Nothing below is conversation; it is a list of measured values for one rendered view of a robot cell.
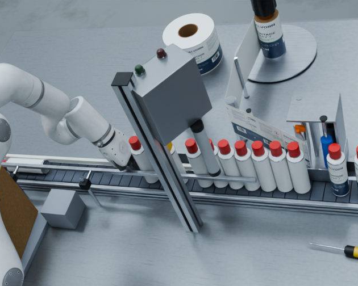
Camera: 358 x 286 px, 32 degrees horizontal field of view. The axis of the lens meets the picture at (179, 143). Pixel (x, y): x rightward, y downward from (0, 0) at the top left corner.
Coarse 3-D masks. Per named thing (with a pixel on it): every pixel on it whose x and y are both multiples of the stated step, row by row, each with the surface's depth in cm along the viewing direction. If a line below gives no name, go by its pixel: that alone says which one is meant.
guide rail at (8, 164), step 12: (24, 168) 221; (36, 168) 218; (48, 168) 216; (60, 168) 214; (72, 168) 212; (84, 168) 210; (96, 168) 209; (216, 180) 193; (228, 180) 191; (240, 180) 189; (252, 180) 187
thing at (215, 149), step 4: (212, 144) 186; (216, 148) 188; (216, 152) 187; (216, 156) 188; (220, 164) 191; (220, 168) 192; (216, 184) 198; (220, 184) 197; (224, 184) 197; (220, 188) 199
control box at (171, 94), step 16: (176, 48) 155; (144, 64) 155; (160, 64) 153; (176, 64) 152; (192, 64) 152; (144, 80) 151; (160, 80) 149; (176, 80) 152; (192, 80) 155; (144, 96) 148; (160, 96) 151; (176, 96) 154; (192, 96) 158; (208, 96) 162; (144, 112) 155; (160, 112) 154; (176, 112) 157; (192, 112) 161; (160, 128) 157; (176, 128) 160
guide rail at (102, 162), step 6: (6, 156) 233; (12, 156) 232; (18, 156) 231; (24, 156) 230; (30, 156) 229; (36, 156) 228; (42, 156) 227; (48, 156) 226; (66, 162) 224; (72, 162) 223; (78, 162) 222; (84, 162) 221; (90, 162) 219; (96, 162) 218; (102, 162) 217; (108, 162) 216; (186, 168) 205
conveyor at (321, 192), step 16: (32, 176) 227; (48, 176) 224; (64, 176) 222; (96, 176) 218; (112, 176) 216; (128, 176) 213; (208, 192) 199; (224, 192) 197; (240, 192) 196; (256, 192) 194; (272, 192) 192; (320, 192) 187; (352, 192) 184
